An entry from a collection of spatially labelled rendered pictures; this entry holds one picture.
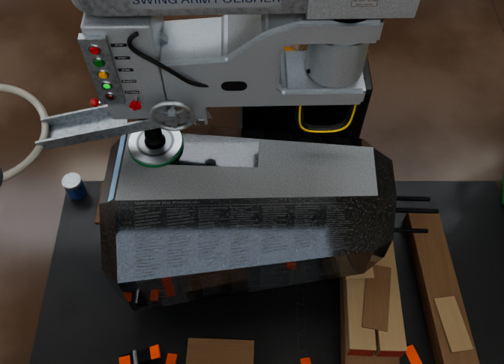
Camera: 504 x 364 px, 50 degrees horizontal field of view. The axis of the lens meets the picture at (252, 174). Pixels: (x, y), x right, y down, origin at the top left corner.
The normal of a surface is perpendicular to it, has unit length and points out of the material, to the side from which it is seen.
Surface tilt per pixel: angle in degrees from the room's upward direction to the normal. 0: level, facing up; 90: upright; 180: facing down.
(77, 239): 0
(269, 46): 90
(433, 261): 0
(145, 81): 90
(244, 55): 90
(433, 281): 0
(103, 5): 90
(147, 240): 45
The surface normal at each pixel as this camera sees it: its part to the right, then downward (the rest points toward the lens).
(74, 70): 0.00, -0.54
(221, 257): 0.01, 0.22
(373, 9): 0.02, 0.84
